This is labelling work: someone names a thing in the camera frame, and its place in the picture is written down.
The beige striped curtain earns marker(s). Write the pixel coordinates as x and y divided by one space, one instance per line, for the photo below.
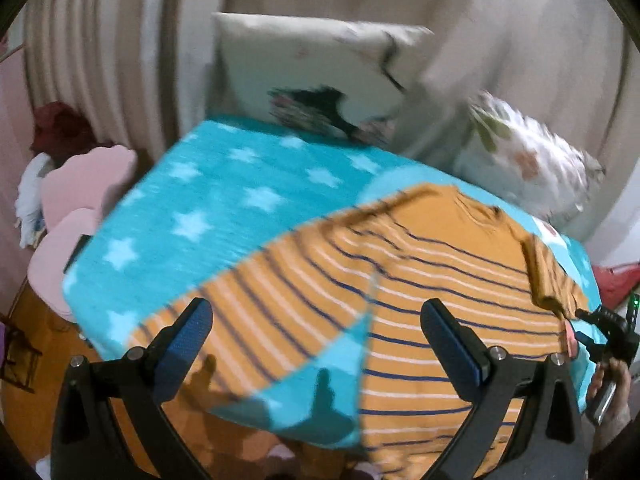
125 50

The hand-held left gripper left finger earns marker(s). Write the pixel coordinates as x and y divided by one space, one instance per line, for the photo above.
192 332

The dark wooden stool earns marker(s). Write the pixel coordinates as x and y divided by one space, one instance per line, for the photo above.
17 355

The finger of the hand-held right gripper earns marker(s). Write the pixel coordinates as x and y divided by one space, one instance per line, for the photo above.
607 327

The dark red cloth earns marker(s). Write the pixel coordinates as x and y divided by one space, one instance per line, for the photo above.
57 125

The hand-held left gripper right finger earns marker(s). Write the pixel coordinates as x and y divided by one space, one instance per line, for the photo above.
450 345

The black phone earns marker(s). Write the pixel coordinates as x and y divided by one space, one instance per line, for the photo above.
76 252

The light blue cloth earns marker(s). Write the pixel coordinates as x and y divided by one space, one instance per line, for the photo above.
30 195

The orange striped shirt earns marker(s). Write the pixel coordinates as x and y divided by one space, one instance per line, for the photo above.
440 280

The turquoise star blanket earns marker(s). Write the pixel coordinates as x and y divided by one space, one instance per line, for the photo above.
235 195

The person's right hand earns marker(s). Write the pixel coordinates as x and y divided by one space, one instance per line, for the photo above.
622 390

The pink shell chair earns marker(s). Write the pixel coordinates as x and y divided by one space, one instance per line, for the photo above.
75 185

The white floral pillow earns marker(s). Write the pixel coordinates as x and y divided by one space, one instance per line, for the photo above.
525 160

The white pillow with dark print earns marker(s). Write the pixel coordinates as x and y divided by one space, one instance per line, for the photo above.
300 55

